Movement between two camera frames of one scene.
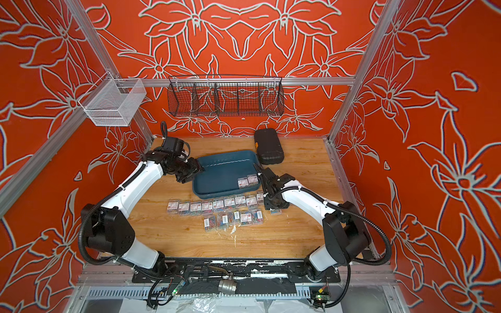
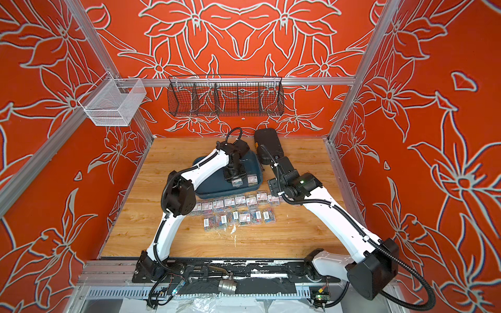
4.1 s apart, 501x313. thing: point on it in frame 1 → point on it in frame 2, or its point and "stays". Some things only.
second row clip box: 236,217 stays
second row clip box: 209,223 stays
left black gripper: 196,168 → 229,177
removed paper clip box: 260,198 stays
